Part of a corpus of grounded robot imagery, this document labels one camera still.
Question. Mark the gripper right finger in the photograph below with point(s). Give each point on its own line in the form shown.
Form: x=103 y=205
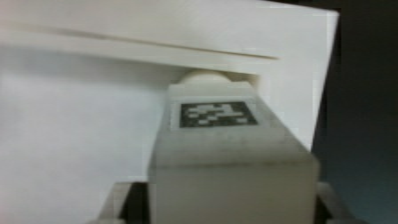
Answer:
x=331 y=212

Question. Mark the white leg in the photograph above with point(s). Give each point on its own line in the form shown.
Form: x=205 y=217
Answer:
x=233 y=172

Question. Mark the white square table top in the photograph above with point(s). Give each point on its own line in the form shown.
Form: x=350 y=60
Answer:
x=95 y=53

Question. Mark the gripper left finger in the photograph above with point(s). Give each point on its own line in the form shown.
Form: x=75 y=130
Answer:
x=127 y=204

